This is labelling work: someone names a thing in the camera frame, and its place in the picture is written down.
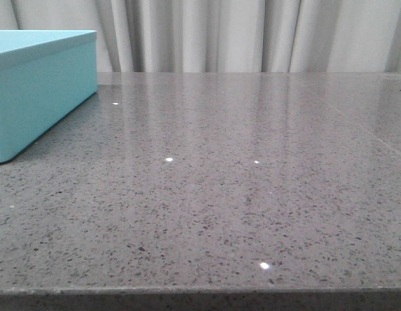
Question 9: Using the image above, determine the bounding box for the grey curtain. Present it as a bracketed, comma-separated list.
[0, 0, 401, 73]

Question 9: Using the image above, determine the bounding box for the light blue box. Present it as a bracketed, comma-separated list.
[0, 30, 98, 163]

